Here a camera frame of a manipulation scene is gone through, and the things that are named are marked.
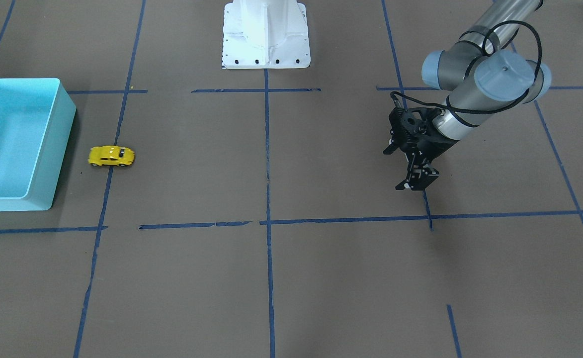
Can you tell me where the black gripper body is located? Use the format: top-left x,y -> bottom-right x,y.
406,129 -> 459,172

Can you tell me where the yellow beetle toy car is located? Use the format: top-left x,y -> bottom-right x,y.
87,145 -> 135,167

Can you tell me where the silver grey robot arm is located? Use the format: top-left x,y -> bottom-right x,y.
384,0 -> 552,191

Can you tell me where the turquoise plastic storage bin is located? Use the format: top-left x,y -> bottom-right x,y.
0,79 -> 77,212

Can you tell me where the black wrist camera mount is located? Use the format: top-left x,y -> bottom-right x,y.
383,106 -> 433,155

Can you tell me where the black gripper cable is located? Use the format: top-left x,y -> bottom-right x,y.
390,20 -> 543,127

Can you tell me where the white pedestal column base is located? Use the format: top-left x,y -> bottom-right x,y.
221,0 -> 311,70

